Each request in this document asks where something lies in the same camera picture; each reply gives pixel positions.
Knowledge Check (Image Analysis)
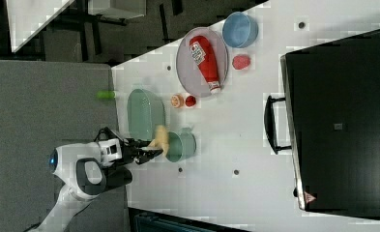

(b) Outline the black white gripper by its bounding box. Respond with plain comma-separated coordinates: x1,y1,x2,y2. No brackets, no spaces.
97,130,163,167

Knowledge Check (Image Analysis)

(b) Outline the yellow plush peeled banana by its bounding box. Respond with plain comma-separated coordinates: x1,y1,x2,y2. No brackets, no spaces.
149,125,169,157

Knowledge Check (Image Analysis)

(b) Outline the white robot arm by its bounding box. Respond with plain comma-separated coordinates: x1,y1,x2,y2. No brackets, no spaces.
24,126,169,232

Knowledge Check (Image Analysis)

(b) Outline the green mug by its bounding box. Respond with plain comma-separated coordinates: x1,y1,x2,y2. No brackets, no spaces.
166,128,196,162

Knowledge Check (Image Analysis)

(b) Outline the green colander basket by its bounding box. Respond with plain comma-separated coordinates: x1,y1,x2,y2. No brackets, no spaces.
127,89,165,140

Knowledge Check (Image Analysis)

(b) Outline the plush orange slice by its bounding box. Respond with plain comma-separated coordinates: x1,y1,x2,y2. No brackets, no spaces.
170,94,184,108

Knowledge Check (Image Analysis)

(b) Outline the green cylinder marker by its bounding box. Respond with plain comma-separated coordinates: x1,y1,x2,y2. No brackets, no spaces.
96,91,116,100

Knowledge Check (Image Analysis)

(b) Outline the small red plush strawberry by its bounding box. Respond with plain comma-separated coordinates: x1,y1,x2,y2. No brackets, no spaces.
185,96,196,107

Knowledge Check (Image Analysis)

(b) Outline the dark blue bin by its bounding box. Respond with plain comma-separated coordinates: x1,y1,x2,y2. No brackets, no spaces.
134,213,244,232

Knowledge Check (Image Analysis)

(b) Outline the grey round plate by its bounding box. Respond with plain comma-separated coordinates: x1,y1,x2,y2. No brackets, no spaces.
176,27,229,98

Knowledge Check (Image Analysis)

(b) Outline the red plush ketchup bottle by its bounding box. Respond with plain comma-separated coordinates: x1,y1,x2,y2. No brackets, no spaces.
190,36,221,94

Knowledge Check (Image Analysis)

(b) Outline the grey partition panel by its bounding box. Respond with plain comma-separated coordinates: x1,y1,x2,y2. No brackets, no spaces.
0,61,118,232

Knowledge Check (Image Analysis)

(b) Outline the large plush strawberry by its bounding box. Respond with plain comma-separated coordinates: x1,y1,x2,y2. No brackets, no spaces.
232,54,250,70

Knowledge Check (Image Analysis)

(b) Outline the blue bowl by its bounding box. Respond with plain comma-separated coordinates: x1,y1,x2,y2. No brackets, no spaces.
222,12,259,48

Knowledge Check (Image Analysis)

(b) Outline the white side table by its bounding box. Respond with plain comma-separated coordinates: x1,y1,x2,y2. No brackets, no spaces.
6,0,74,53

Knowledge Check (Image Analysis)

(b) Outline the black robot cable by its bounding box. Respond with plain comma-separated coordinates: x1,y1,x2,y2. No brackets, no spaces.
94,127,121,143

